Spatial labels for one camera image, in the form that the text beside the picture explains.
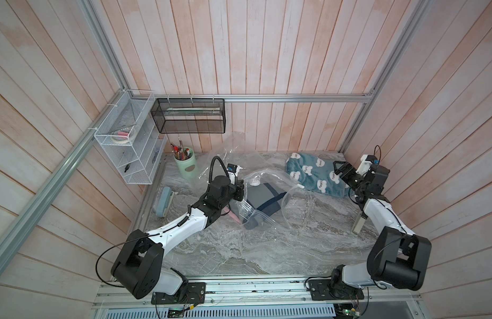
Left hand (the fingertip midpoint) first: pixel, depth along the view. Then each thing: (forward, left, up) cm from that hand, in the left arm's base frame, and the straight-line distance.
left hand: (242, 183), depth 84 cm
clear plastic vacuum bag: (+36, +5, -14) cm, 39 cm away
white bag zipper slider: (-2, -25, +1) cm, 25 cm away
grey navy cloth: (-2, -10, -11) cm, 15 cm away
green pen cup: (+17, +28, -5) cm, 33 cm away
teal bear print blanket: (+17, -40, -14) cm, 46 cm away
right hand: (+8, -43, +4) cm, 44 cm away
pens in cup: (+18, +31, 0) cm, 35 cm away
